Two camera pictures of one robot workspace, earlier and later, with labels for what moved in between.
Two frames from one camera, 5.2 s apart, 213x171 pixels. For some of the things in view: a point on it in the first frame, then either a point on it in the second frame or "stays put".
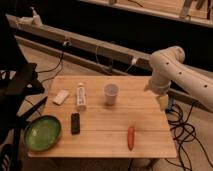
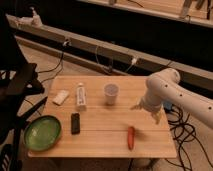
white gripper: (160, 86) to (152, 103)
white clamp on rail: (29, 22) stays put
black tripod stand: (18, 79) stays put
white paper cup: (110, 91) stays put
